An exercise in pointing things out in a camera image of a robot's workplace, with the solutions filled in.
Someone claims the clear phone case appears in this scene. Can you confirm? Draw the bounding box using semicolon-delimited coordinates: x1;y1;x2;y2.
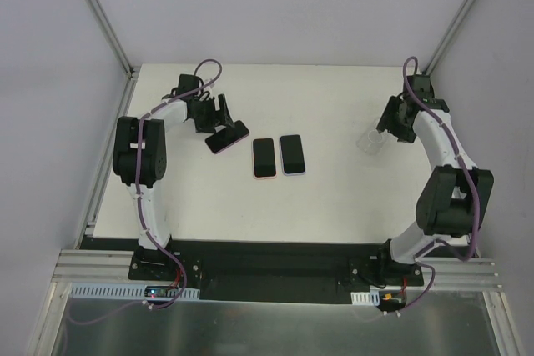
356;118;388;156

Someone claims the pink phone case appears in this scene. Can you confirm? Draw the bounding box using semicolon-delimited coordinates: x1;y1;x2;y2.
252;138;279;182

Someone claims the black phone white edge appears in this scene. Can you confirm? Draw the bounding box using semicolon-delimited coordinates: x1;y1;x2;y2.
280;134;306;174

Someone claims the lavender phone case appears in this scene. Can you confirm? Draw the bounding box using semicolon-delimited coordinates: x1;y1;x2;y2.
279;134;308;177

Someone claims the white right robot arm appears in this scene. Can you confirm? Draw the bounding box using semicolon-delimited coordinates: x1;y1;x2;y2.
375;96;494;285

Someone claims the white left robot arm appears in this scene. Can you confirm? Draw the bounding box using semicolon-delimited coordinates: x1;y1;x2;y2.
112;94;238;250

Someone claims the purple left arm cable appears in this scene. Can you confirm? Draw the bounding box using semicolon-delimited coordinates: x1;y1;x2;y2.
66;59;224;326

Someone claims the left aluminium frame post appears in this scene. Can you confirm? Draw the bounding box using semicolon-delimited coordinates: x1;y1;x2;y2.
85;0;135;78

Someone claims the aluminium frame post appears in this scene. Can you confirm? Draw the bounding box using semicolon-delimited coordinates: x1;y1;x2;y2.
85;0;135;78
421;0;478;75

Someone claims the right aluminium frame post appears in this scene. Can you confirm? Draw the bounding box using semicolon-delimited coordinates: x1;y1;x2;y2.
421;0;478;75

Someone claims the aluminium front rail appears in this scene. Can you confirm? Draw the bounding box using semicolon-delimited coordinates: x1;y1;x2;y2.
52;249;504;292

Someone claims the right white cable duct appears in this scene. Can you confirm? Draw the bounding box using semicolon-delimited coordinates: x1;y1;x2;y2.
350;289;380;307

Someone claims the white cable duct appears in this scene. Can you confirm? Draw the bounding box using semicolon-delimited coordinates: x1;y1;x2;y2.
70;283;200;302
350;289;380;307

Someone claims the left white cable duct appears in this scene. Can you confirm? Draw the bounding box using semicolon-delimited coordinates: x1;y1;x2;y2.
70;283;200;302

